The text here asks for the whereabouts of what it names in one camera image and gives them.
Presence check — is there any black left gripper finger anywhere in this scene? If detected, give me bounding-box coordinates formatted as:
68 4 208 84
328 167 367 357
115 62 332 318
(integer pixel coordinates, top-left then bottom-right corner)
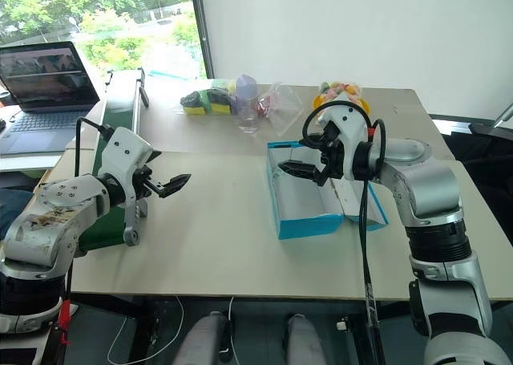
156 182 181 199
168 173 193 193

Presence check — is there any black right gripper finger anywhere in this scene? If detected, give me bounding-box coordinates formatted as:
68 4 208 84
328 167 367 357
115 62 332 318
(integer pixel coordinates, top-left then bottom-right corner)
278 160 322 179
313 167 334 188

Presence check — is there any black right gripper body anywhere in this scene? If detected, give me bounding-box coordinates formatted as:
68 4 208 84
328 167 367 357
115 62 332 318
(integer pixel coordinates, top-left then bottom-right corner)
319 131 347 180

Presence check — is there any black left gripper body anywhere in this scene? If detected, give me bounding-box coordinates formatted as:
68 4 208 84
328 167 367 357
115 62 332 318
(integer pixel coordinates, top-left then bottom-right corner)
131 164 166 201

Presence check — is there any blue cardboard box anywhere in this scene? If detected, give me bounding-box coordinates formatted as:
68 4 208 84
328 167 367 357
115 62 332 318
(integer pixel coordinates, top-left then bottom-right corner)
266 140 390 241

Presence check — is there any green conveyor unit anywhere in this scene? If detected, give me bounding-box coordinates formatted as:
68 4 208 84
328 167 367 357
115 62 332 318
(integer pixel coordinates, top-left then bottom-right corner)
78 66 150 258

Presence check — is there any yellow bowl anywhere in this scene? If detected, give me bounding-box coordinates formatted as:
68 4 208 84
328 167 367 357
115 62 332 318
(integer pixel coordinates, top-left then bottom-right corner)
312 91 372 117

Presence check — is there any clear plastic bag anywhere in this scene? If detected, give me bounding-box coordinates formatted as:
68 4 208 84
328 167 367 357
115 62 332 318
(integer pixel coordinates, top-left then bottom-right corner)
256 82 304 137

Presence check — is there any yellow green scouring sponge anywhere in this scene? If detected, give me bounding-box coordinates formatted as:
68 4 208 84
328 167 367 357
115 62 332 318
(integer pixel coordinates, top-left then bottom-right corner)
208 87 234 116
180 91 213 117

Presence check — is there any purple capped clear bottle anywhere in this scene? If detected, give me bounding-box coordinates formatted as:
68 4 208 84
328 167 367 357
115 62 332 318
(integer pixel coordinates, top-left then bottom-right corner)
234 74 260 136

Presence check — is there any blue jeans leg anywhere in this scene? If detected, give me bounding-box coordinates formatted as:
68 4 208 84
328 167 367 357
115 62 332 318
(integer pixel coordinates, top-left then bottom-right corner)
0 188 34 240

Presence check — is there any grey rounded shape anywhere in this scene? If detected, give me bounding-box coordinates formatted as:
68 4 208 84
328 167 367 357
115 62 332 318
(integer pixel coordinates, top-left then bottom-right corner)
282 314 328 365
172 310 233 365

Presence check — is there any grey open laptop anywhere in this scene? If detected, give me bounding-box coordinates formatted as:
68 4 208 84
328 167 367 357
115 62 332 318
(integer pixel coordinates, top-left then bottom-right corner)
0 40 101 156

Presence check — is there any black office chair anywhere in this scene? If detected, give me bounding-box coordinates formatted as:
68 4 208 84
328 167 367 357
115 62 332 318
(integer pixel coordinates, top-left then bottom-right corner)
428 114 513 262

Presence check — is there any silver stand leg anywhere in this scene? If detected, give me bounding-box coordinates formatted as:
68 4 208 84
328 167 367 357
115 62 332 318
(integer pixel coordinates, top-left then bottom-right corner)
495 102 513 132

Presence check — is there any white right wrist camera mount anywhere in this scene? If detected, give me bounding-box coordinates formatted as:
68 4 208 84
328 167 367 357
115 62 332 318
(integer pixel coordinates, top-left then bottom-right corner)
318 102 372 181

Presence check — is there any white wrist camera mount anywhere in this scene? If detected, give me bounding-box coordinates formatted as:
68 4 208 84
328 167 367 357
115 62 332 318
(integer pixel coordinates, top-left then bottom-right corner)
97 126 162 221
318 102 372 181

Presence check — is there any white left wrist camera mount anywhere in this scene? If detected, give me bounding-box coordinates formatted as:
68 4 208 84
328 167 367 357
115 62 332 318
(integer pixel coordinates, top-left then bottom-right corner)
97 126 162 221

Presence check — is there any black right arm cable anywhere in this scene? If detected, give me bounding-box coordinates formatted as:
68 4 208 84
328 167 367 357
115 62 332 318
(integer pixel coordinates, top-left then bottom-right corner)
301 99 389 365

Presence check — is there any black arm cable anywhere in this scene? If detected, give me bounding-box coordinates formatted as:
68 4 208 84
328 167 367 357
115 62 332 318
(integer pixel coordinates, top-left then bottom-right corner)
74 116 116 178
301 99 389 365

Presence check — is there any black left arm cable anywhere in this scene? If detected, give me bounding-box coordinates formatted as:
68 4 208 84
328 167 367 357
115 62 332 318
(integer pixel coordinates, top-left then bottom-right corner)
74 116 116 178

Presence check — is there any thin white looped cable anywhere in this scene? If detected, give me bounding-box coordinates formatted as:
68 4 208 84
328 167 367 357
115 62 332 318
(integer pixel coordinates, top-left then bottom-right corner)
107 294 185 365

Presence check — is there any black vertical frame post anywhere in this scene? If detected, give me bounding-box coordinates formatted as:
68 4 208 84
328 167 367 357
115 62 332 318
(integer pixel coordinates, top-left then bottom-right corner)
188 0 213 80

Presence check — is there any red cable tie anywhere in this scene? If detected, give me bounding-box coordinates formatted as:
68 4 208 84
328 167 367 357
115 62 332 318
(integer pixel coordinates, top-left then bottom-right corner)
55 298 74 346

